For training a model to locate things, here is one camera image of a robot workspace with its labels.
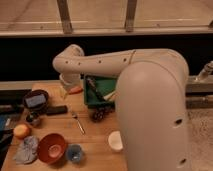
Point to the grey crumpled cloth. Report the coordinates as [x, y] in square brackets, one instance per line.
[27, 150]

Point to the yellow banana in tray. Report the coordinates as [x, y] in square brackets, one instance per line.
[110, 96]

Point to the black rectangular block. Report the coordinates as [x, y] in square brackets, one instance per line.
[56, 110]

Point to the small blue cup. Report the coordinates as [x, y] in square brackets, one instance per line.
[74, 153]

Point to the grey metal fixture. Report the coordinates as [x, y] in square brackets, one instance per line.
[205, 72]

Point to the orange fruit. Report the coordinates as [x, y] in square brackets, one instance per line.
[21, 131]

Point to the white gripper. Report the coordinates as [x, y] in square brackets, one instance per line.
[68, 82]

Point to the green plastic tray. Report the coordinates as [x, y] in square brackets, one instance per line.
[104, 86]

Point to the wooden cutting board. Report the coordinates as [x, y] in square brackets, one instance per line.
[98, 156]

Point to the white cup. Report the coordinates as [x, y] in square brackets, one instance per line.
[115, 142]

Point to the blue sponge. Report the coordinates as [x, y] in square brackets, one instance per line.
[35, 100]

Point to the dark grape bunch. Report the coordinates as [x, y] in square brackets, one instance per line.
[100, 113]

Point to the orange carrot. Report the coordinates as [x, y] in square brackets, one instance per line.
[75, 90]

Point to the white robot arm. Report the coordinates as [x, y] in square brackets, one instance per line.
[150, 102]

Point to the orange bowl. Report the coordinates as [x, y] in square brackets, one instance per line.
[51, 148]

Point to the dark purple bowl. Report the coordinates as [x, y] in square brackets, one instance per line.
[39, 108]

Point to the silver fork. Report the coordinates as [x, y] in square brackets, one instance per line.
[75, 116]

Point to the dark brush in tray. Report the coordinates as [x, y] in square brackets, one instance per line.
[93, 87]

